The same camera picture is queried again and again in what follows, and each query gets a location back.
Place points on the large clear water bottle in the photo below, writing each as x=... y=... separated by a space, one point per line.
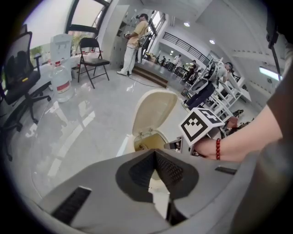
x=62 y=84

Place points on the white shelf rack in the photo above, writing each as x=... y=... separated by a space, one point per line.
x=226 y=96

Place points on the brown wooden steps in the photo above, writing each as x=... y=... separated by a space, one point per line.
x=151 y=75

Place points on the red fabric chair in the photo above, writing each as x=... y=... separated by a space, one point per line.
x=232 y=123

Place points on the long ceiling tube light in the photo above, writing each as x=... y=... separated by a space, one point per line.
x=270 y=72

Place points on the person's right hand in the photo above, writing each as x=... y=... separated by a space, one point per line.
x=206 y=147

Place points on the round ceiling downlight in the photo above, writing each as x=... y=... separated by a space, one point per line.
x=186 y=24
x=212 y=41

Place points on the black framed window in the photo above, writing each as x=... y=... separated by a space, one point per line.
x=87 y=11

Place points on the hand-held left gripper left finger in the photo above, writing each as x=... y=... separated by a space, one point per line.
x=137 y=173

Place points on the grey locker cabinet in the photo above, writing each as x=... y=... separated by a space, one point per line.
x=119 y=27

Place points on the cream open-lid trash bin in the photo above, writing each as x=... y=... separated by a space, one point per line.
x=153 y=109

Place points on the small square bin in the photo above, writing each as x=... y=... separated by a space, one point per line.
x=75 y=72

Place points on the white water dispenser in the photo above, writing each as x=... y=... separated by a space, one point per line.
x=60 y=48

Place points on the yellow marker pen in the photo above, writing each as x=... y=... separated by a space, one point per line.
x=25 y=80

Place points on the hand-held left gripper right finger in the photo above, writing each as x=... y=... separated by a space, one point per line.
x=176 y=173

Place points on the person's right forearm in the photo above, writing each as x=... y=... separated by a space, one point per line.
x=247 y=137

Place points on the black folding chair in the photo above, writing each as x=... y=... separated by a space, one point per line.
x=97 y=62

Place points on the black balcony railing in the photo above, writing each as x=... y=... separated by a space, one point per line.
x=183 y=43

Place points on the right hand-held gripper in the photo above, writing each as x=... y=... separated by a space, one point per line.
x=196 y=125

